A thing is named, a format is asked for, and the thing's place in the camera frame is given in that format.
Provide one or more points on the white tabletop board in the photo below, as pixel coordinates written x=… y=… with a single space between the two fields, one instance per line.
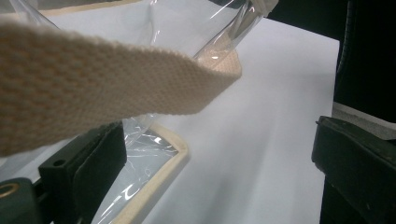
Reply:
x=264 y=140

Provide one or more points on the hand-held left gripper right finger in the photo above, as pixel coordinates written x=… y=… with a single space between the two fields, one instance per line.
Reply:
x=358 y=168

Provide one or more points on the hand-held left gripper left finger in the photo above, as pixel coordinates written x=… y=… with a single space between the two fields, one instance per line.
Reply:
x=81 y=174

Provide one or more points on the clear plastic bag beige trim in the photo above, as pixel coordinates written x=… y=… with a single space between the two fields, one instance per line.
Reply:
x=93 y=84

